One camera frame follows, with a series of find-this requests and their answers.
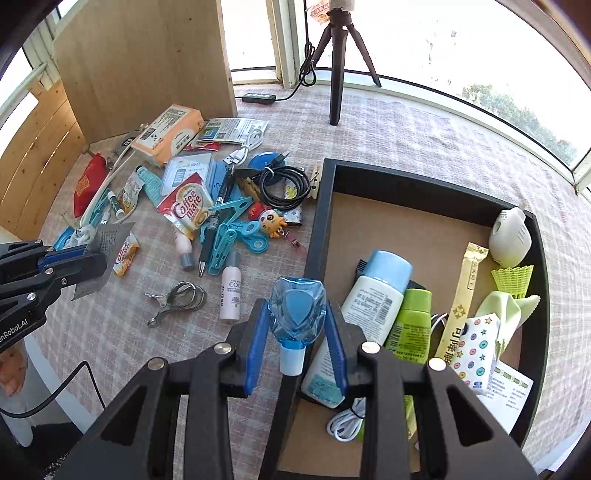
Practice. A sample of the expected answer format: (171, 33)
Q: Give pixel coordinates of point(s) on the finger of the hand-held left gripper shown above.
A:
(64, 257)
(78, 270)

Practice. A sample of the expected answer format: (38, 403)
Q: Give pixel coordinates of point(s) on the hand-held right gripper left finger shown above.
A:
(256, 346)

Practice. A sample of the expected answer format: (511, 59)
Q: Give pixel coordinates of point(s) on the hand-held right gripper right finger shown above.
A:
(337, 346)

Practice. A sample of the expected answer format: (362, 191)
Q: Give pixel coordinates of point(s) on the blue faceted bottle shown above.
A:
(295, 309)

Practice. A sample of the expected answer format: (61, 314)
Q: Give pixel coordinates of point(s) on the yellow stick sachet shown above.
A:
(464, 304)

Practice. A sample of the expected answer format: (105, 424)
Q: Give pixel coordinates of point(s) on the dotted tissue pack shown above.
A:
(478, 353)

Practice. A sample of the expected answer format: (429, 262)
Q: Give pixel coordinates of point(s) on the black tray container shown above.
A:
(406, 217)

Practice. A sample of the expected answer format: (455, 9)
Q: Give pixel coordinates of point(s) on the orange tissue pack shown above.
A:
(168, 134)

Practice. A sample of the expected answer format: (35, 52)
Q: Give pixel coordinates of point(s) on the green cleaning cloth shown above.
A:
(498, 318)

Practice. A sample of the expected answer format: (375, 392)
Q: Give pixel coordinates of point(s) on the person's left hand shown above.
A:
(10, 371)

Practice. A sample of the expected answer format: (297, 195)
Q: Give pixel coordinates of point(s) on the small orange creamer packet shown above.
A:
(124, 254)

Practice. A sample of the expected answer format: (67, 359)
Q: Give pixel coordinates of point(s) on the white blue sunscreen bottle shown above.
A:
(369, 304)

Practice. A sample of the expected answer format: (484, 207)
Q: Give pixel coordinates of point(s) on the teal clothes clip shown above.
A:
(231, 205)
(97, 212)
(221, 249)

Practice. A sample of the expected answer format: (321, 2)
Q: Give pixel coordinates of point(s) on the small white bottle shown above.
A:
(231, 290)

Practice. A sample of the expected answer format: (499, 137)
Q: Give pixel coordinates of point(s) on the white lip balm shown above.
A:
(115, 203)

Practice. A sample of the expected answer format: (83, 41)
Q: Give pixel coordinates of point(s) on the red fabric pouch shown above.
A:
(90, 184)

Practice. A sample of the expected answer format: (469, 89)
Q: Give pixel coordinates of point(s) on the green bottle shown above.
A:
(411, 323)

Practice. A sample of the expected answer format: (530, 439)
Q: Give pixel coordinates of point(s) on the black comb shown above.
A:
(361, 268)

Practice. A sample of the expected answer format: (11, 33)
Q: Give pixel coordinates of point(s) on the orange white snack sachet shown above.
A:
(129, 194)

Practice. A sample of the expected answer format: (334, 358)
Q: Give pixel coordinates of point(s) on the metal eyelash curler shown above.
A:
(178, 300)

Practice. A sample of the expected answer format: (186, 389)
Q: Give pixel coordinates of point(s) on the wooden plank panel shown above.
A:
(37, 157)

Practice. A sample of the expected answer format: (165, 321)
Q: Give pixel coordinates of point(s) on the pink tube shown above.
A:
(183, 247)

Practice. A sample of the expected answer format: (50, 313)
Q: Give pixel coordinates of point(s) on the black pen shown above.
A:
(225, 187)
(210, 244)

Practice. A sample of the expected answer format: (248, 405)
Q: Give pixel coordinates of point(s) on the teal tube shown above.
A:
(148, 182)

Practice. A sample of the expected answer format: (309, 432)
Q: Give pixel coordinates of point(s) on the red creamer pouch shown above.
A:
(187, 203)

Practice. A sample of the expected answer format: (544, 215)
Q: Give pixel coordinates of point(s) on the grey square sachet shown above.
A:
(125, 144)

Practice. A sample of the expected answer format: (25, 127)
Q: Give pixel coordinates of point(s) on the blue card holder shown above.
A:
(187, 168)

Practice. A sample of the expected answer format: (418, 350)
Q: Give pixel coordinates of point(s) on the brown wooden clothespin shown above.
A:
(249, 189)

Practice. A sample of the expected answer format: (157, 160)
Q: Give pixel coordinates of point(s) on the pale wooden clothespin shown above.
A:
(316, 180)

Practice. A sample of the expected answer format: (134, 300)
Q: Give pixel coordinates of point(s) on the white paper leaflet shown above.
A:
(508, 385)

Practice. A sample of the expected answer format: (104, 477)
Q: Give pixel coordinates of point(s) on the red flat packet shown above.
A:
(203, 146)

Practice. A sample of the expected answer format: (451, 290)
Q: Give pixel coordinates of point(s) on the yellow-green shuttlecock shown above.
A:
(512, 281)

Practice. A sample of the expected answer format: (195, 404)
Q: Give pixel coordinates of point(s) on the white moulded plastic item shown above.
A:
(510, 237)

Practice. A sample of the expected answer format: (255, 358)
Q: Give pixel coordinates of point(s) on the large plywood board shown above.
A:
(147, 60)

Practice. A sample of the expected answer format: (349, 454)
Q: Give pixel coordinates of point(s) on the black power adapter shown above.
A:
(258, 98)

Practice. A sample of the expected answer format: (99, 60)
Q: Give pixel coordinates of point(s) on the black tripod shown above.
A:
(337, 69)

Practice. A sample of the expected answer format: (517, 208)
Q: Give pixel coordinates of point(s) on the green tree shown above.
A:
(517, 115)

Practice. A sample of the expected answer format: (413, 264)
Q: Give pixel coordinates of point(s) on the white window frame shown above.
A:
(286, 41)

